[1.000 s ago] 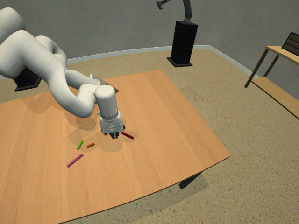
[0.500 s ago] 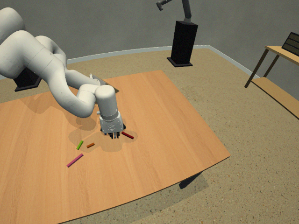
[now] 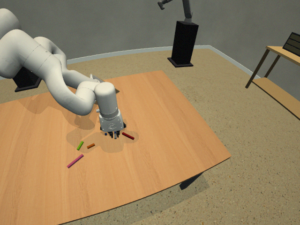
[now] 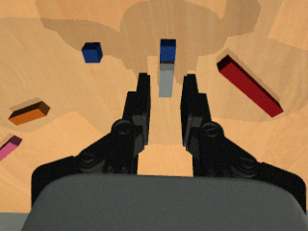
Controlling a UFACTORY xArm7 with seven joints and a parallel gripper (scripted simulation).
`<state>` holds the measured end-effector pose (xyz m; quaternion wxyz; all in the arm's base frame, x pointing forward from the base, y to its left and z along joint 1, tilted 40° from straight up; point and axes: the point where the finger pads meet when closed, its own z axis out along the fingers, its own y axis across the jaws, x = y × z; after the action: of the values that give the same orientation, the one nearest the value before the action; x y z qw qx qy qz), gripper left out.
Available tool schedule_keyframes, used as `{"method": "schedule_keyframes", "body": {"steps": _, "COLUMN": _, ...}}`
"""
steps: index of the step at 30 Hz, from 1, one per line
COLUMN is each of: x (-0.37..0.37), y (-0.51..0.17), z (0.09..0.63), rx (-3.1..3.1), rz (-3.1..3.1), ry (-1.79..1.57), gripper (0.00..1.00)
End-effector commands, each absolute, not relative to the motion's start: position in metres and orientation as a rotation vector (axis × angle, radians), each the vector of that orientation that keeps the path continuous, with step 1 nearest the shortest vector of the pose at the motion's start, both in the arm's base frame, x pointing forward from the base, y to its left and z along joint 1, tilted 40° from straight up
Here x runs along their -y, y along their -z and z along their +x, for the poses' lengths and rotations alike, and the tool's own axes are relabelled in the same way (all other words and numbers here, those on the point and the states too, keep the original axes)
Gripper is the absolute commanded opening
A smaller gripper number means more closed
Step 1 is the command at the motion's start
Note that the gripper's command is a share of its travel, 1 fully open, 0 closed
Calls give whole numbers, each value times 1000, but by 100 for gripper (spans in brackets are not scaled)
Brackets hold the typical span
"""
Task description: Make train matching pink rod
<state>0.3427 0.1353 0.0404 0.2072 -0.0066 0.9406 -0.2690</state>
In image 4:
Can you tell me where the small blue cube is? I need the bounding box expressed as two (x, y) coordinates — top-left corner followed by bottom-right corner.
(82, 42), (103, 64)

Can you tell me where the pink rod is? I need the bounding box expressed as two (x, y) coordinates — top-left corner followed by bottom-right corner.
(0, 135), (22, 161)

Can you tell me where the small blue block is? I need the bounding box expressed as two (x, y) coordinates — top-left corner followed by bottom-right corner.
(160, 38), (176, 61)

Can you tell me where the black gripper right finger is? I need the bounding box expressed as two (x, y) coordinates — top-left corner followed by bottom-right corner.
(180, 74), (306, 215)

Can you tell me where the dark red rod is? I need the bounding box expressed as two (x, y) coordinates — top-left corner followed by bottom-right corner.
(217, 55), (283, 117)

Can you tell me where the orange rod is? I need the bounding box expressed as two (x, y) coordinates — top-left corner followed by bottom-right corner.
(9, 101), (51, 125)

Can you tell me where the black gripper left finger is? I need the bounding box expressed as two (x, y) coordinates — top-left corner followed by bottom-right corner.
(31, 73), (151, 209)

